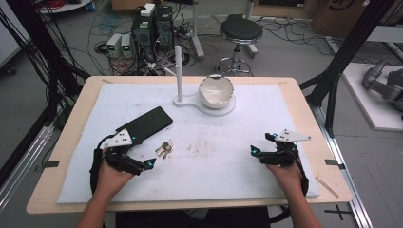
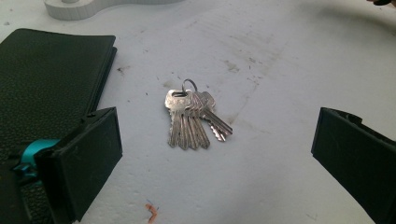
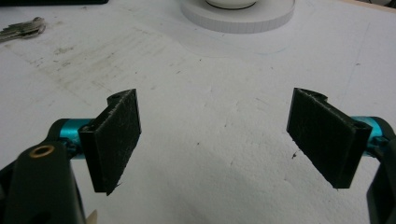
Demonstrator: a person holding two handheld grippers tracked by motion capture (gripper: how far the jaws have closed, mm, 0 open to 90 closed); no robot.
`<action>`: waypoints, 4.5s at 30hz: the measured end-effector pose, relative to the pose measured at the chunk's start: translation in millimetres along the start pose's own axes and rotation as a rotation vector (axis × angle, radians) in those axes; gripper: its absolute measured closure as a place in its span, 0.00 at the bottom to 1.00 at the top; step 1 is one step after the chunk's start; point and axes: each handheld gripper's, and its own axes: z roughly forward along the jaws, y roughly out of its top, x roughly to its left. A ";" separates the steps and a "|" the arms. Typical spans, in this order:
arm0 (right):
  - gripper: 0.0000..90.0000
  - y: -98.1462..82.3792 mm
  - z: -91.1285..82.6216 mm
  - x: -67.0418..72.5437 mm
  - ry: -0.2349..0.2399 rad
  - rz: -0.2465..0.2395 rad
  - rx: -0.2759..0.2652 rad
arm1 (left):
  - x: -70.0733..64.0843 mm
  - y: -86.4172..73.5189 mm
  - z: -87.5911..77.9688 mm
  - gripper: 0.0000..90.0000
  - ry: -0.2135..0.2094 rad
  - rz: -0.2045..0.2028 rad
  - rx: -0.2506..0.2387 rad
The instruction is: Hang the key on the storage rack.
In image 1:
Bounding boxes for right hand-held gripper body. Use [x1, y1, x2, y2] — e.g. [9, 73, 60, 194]
[259, 128, 313, 168]

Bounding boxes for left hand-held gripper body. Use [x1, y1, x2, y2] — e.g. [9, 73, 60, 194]
[101, 127, 144, 176]

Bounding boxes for person's right hand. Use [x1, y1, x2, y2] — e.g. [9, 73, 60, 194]
[265, 161, 304, 195]

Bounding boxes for person's left hand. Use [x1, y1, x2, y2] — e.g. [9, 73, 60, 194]
[94, 148, 136, 198]

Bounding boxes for black smartphone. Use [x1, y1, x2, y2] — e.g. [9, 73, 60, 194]
[115, 105, 175, 147]

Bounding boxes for wooden table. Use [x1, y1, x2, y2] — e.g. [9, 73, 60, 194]
[26, 75, 354, 216]

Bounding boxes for white table mat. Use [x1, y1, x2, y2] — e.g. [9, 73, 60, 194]
[56, 83, 320, 204]

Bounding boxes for thin wooden stick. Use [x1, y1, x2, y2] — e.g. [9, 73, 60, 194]
[315, 176, 339, 200]

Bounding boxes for person's dark clothing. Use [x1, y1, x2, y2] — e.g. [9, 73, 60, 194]
[115, 206, 271, 228]

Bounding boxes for white bowl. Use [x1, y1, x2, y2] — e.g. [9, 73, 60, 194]
[198, 73, 235, 110]

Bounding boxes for black tape cross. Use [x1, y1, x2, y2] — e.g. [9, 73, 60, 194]
[324, 203, 353, 222]

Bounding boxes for grey power supply unit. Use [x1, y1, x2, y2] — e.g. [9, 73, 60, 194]
[106, 32, 124, 59]
[120, 33, 133, 59]

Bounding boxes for white board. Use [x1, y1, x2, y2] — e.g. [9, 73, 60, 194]
[341, 62, 403, 133]

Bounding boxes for black computer tower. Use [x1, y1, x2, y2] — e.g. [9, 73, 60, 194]
[130, 3, 157, 62]
[154, 5, 175, 53]

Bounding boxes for black round stool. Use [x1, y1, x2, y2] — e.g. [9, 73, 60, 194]
[215, 13, 264, 77]

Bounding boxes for white metal table leg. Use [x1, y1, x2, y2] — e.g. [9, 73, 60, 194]
[189, 0, 206, 62]

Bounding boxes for cardboard box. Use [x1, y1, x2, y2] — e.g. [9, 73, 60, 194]
[311, 0, 369, 40]

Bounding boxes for right hand-held gripper black cable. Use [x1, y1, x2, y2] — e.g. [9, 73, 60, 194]
[268, 151, 311, 224]

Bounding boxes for hand-held gripper black cable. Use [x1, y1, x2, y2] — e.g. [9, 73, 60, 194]
[268, 151, 311, 224]
[88, 135, 116, 195]

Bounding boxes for left hand-held gripper black cable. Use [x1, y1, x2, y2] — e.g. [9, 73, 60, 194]
[88, 135, 116, 195]

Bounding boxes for aluminium rail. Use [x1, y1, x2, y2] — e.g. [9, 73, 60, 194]
[309, 104, 375, 228]
[0, 123, 55, 212]

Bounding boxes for white stand with post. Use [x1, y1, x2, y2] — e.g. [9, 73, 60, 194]
[172, 45, 238, 118]

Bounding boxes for black metal frame post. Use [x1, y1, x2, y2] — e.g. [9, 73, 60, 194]
[0, 0, 91, 188]
[298, 0, 403, 138]

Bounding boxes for bundle of black hanging cables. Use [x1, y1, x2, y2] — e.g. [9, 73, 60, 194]
[0, 6, 90, 107]

